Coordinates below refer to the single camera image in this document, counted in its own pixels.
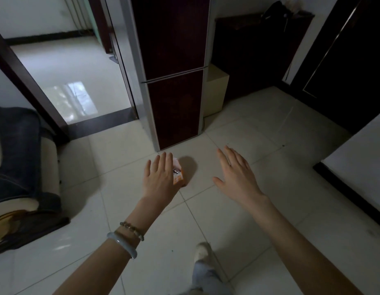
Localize small orange carton box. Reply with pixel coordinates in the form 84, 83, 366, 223
172, 157, 187, 187

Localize pale jade bangle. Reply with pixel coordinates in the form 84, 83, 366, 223
106, 232, 138, 260

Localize person's leg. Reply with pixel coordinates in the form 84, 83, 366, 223
182, 260, 234, 295

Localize person's left hand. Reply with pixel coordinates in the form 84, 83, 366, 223
141, 152, 184, 210

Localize person's right forearm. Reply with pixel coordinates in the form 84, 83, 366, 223
248, 195, 364, 295

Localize dark brown door frame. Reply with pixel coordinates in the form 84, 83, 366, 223
0, 24, 71, 145

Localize beaded bracelet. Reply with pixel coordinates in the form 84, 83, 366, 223
119, 221, 145, 242

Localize beige box cabinet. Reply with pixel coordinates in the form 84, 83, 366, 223
203, 63, 230, 118

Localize person's right hand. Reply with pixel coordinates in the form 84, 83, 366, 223
212, 146, 268, 210

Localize dark red refrigerator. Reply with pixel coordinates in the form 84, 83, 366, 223
119, 0, 214, 152

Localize white radiator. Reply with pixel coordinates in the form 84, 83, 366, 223
63, 0, 92, 31

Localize dark wooden door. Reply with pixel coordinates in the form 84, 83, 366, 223
289, 0, 380, 136

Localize person's left forearm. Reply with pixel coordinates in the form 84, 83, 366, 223
53, 198, 167, 295

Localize black bag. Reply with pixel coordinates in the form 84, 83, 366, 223
260, 0, 297, 22

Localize beige armchair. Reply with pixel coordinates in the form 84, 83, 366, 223
0, 104, 71, 257

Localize person's white shoe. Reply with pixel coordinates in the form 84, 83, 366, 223
194, 242, 214, 265

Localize dark wooden cabinet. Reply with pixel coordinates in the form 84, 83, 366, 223
212, 10, 315, 104

